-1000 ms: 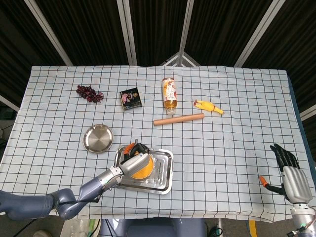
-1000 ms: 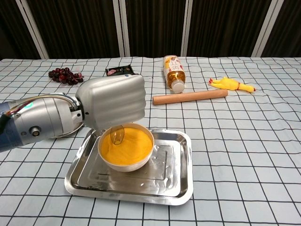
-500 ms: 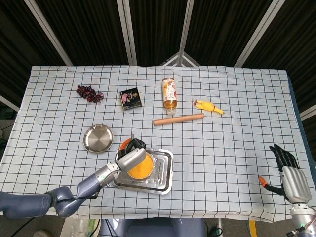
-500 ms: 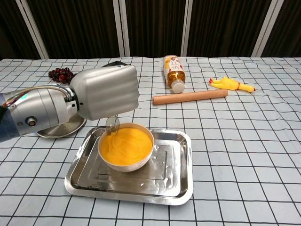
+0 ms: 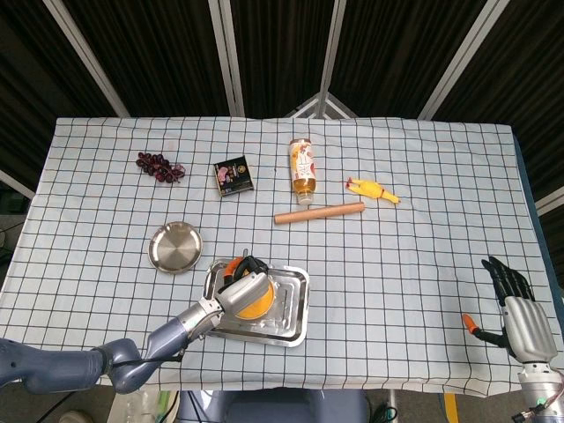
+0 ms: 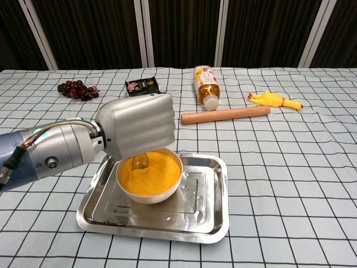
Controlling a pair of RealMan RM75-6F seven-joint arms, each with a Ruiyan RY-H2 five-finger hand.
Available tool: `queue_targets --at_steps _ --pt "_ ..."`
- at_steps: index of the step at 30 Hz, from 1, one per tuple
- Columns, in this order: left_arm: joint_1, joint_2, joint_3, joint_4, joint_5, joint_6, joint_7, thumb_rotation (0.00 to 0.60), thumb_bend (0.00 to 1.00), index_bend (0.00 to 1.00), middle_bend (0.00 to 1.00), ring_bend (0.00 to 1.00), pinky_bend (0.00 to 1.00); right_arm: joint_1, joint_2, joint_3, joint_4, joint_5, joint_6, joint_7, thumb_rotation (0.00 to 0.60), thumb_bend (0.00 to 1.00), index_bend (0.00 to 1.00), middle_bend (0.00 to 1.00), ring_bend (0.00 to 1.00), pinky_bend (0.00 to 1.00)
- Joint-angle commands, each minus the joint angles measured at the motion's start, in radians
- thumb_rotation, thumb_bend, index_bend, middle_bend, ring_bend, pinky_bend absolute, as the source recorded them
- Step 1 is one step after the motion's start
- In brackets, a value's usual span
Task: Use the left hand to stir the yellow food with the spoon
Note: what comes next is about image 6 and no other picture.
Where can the wooden rolling pin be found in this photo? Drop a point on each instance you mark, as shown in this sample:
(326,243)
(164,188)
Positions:
(226,114)

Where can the clear plastic spoon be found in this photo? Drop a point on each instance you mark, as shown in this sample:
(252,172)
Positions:
(140,162)

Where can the white black checked tablecloth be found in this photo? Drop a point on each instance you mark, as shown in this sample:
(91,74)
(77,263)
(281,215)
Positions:
(279,181)

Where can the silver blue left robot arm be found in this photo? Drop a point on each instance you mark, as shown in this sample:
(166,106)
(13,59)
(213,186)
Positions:
(61,150)

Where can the yellow rubber chicken toy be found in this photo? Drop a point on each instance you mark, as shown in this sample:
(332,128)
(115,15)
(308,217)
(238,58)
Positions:
(269,99)

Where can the black luncheon meat tin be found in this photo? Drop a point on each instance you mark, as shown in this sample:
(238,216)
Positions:
(143,86)

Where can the cream round bowl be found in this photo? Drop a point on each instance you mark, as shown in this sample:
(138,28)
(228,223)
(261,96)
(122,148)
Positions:
(150,198)

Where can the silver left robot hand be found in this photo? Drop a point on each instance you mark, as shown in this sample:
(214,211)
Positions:
(139,123)

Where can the amber tea bottle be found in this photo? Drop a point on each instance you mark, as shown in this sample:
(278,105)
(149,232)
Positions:
(207,89)

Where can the rectangular steel tray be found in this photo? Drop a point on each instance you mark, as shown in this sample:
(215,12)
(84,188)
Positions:
(200,212)

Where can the dark red grape bunch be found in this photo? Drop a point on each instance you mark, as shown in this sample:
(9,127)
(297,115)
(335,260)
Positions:
(76,90)

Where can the dark folding screen white frames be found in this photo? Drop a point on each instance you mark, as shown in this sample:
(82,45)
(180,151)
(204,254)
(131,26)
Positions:
(181,30)

